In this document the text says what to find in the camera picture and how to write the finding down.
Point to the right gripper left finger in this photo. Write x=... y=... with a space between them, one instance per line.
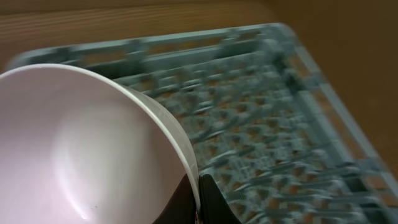
x=181 y=208

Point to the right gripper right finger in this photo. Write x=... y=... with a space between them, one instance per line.
x=214 y=208

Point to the grey dishwasher rack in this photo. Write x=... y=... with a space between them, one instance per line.
x=263 y=120

